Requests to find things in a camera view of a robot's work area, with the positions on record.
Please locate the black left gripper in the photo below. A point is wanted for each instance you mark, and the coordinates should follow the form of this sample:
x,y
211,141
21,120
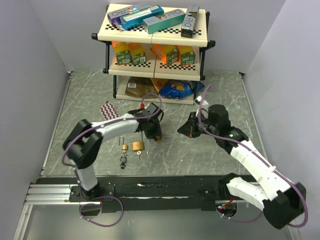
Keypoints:
x,y
157,132

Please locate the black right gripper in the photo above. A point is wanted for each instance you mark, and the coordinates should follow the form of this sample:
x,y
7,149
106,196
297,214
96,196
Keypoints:
x,y
189,129

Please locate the large brass padlock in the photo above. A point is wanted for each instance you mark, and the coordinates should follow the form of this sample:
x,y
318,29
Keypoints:
x,y
139,145

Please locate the small brass padlock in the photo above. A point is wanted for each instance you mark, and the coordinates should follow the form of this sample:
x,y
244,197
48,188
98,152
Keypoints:
x,y
122,144

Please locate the key with panda keychain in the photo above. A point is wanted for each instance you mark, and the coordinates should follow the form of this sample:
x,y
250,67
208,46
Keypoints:
x,y
123,159

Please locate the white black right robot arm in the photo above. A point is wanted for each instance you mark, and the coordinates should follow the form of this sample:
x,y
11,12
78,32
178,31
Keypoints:
x,y
282,202

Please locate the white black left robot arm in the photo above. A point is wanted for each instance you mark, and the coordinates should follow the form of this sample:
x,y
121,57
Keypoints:
x,y
82,145

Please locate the blue chips bag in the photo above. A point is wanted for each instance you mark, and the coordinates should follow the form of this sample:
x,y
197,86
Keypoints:
x,y
180,89

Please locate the brown snack bag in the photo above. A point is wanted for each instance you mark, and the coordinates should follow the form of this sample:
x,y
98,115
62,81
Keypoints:
x,y
138,87

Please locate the orange snack bag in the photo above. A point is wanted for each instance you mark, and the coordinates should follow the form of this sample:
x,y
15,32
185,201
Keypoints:
x,y
159,83

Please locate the purple striped sponge pad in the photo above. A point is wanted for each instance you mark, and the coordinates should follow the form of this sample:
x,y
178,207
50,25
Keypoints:
x,y
109,111

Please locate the orange green box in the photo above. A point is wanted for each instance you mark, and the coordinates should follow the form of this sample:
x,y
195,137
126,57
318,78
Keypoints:
x,y
137,51
122,52
187,55
168,54

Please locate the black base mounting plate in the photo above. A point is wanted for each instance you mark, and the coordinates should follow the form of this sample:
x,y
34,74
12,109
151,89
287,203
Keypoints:
x,y
150,193

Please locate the silver RIO box right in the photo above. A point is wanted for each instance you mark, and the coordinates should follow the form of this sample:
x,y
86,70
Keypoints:
x,y
189,22

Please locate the teal RIO box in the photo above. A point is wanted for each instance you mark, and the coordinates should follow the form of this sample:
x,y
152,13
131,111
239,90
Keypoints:
x,y
169,19

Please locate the blue toothpaste box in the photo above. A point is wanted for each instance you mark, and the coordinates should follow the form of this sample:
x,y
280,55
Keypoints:
x,y
136,18

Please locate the purple RIO box left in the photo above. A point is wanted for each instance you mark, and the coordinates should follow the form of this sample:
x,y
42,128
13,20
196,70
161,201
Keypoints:
x,y
114,16

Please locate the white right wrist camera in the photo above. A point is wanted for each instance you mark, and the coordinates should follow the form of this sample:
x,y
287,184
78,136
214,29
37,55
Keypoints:
x,y
198,101

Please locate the aluminium rail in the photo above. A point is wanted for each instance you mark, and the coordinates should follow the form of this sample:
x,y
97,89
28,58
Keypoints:
x,y
49,194

